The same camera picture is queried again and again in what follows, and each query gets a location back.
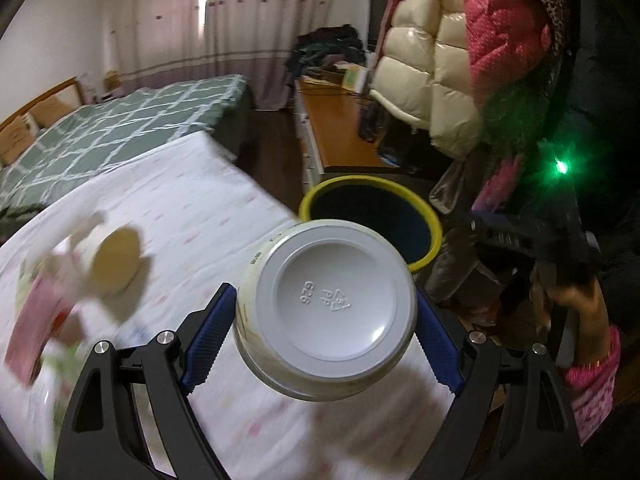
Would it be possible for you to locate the pink carton box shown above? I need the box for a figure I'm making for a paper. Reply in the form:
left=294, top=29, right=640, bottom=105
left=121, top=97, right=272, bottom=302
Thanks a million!
left=4, top=275, right=75, bottom=386

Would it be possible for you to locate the white paper cup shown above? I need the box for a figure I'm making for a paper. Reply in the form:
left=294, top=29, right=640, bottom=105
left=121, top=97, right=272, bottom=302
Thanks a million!
left=52, top=211, right=142, bottom=298

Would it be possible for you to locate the yellow rimmed black trash bin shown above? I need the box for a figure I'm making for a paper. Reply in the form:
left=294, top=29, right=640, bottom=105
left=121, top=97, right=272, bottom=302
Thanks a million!
left=298, top=174, right=442, bottom=273

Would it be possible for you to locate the person's right hand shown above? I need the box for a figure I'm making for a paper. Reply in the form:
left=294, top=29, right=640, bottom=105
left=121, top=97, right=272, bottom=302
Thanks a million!
left=531, top=263, right=614, bottom=369

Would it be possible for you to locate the pink floral garment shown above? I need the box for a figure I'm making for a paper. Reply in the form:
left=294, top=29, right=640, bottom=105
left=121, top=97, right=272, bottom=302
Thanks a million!
left=471, top=155, right=522, bottom=212

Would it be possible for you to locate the white dotted table cloth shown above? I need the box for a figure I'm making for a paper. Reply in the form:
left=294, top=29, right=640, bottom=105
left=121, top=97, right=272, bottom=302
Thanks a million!
left=1, top=133, right=452, bottom=479

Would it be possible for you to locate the red dotted puffer jacket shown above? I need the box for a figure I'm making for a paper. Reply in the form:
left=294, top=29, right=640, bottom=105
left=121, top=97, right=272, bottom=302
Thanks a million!
left=463, top=0, right=565, bottom=108

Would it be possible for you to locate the cream puffer jacket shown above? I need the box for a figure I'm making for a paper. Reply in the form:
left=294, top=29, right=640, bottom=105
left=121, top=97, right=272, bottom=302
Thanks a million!
left=370, top=0, right=482, bottom=160

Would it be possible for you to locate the wooden low cabinet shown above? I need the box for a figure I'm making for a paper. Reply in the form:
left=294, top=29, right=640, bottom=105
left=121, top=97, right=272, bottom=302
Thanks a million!
left=293, top=78, right=397, bottom=191

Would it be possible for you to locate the green plaid bed duvet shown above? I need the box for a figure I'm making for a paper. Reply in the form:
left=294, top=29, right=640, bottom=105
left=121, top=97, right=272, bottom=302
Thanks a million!
left=1, top=75, right=252, bottom=210

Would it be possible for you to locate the left brown pillow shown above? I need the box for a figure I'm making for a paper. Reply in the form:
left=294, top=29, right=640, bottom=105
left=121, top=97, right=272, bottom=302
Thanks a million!
left=0, top=117, right=36, bottom=166

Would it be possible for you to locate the brown pillow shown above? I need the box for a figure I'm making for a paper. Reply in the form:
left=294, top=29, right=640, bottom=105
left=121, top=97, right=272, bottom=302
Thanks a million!
left=0, top=117, right=36, bottom=166
left=29, top=96, right=75, bottom=128

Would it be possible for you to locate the black television screen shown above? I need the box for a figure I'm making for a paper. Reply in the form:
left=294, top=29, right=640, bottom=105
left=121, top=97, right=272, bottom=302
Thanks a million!
left=367, top=0, right=388, bottom=52

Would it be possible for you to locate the pile of clothes by curtain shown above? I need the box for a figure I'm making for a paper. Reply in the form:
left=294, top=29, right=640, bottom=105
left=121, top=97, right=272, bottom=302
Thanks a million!
left=284, top=24, right=367, bottom=87

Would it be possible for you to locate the wooden bed headboard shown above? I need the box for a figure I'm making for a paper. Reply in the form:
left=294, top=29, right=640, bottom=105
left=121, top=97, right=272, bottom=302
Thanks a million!
left=1, top=77, right=86, bottom=128

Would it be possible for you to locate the right brown pillow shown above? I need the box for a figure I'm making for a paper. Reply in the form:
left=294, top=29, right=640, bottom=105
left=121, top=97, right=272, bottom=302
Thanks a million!
left=29, top=96, right=75, bottom=128

